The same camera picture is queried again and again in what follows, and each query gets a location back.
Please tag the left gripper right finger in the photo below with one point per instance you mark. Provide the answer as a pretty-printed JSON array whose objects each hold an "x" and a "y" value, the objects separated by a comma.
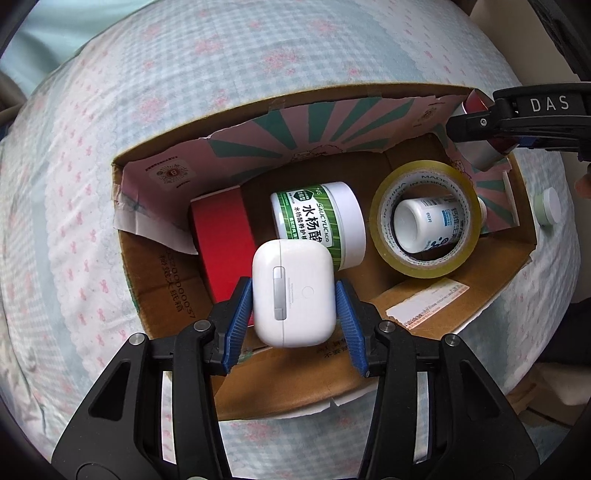
[{"x": 438, "y": 412}]

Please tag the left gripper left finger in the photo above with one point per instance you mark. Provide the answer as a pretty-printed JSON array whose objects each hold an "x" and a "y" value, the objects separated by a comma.
[{"x": 151, "y": 413}]

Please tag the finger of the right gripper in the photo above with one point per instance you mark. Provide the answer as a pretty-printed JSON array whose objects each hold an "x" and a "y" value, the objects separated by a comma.
[{"x": 482, "y": 126}]

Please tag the pale green white-lid jar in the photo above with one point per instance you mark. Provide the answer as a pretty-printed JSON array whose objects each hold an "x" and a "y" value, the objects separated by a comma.
[{"x": 548, "y": 208}]

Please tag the yellow packing tape roll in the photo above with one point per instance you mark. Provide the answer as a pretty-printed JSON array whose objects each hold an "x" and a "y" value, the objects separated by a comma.
[{"x": 418, "y": 179}]

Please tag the red rectangular box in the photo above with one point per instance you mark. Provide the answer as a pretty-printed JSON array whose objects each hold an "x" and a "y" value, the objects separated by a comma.
[{"x": 224, "y": 240}]

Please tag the white earbuds case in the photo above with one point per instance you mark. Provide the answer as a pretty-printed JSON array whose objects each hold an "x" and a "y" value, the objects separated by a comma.
[{"x": 293, "y": 288}]

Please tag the white pill bottle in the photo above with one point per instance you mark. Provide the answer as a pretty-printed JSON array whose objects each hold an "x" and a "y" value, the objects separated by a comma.
[{"x": 422, "y": 224}]

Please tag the floral checkered bed sheet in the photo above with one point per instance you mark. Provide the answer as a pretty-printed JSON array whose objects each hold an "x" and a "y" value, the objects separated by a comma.
[{"x": 66, "y": 301}]

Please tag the cardboard box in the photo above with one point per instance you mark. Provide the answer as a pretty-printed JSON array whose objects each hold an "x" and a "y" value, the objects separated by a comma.
[{"x": 357, "y": 135}]

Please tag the green label white jar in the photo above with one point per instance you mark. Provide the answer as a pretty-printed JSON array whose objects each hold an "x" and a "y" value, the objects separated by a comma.
[{"x": 326, "y": 213}]

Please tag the light blue curtain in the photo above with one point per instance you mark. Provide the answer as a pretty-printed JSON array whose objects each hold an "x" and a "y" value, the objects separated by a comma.
[{"x": 52, "y": 33}]

